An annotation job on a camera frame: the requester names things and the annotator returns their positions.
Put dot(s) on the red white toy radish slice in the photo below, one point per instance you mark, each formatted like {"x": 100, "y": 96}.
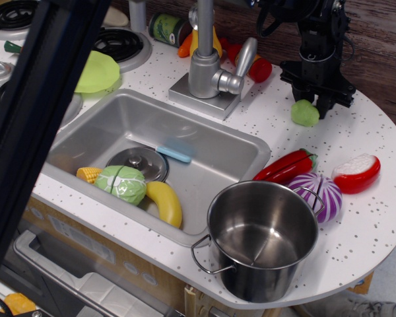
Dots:
{"x": 357, "y": 174}

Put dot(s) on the green toy cabbage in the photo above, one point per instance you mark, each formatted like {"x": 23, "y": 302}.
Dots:
{"x": 123, "y": 182}

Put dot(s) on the red toy chili pepper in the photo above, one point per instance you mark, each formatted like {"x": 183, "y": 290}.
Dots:
{"x": 288, "y": 167}

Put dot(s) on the red toy ketchup bottle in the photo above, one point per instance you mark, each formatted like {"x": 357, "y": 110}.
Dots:
{"x": 260, "y": 69}

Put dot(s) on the yellow toy banana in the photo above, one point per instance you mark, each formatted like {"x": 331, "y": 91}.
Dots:
{"x": 167, "y": 201}

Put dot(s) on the grey sneaker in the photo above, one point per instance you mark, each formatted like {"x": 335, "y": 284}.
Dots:
{"x": 346, "y": 303}

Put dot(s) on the green toy broccoli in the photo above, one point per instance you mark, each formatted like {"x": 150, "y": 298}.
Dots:
{"x": 304, "y": 113}

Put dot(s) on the yellow object with black cable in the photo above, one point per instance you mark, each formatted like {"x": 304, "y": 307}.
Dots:
{"x": 15, "y": 304}

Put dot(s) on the stainless steel pot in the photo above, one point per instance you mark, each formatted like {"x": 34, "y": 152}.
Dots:
{"x": 260, "y": 234}

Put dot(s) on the light green toy plate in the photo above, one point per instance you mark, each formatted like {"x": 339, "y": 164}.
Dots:
{"x": 100, "y": 72}

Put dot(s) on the cream toy bottle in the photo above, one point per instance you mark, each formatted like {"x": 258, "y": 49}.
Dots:
{"x": 115, "y": 17}

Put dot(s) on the back left stove burner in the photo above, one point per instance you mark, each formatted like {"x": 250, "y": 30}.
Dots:
{"x": 16, "y": 18}

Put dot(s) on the yellow toy pear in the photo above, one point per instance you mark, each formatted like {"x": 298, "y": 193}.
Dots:
{"x": 194, "y": 44}

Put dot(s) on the grey support pole left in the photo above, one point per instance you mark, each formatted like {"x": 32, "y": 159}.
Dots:
{"x": 138, "y": 15}

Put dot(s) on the purple toy onion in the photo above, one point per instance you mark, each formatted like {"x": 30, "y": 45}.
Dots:
{"x": 321, "y": 194}

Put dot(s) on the green toy food can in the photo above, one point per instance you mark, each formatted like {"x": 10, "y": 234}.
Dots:
{"x": 169, "y": 29}

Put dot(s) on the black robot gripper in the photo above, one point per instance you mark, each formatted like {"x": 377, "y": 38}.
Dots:
{"x": 317, "y": 76}

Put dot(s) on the light blue toy piece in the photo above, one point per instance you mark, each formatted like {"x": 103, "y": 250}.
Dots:
{"x": 173, "y": 154}

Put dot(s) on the yellow toy corn cob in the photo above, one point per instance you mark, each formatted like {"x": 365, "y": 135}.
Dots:
{"x": 88, "y": 174}

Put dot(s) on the toy oven door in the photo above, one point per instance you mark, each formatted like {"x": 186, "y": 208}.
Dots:
{"x": 93, "y": 270}

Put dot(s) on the front left stove burner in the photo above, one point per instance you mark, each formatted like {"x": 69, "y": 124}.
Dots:
{"x": 72, "y": 111}

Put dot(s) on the silver toy sink basin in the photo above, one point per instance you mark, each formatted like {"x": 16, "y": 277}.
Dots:
{"x": 214, "y": 162}

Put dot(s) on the small orange toy carrot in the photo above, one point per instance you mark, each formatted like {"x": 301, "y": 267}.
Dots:
{"x": 185, "y": 47}

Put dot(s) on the steel pot lid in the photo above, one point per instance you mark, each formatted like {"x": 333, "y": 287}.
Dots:
{"x": 151, "y": 164}

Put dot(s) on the silver toy faucet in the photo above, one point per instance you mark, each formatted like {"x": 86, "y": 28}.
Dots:
{"x": 208, "y": 88}

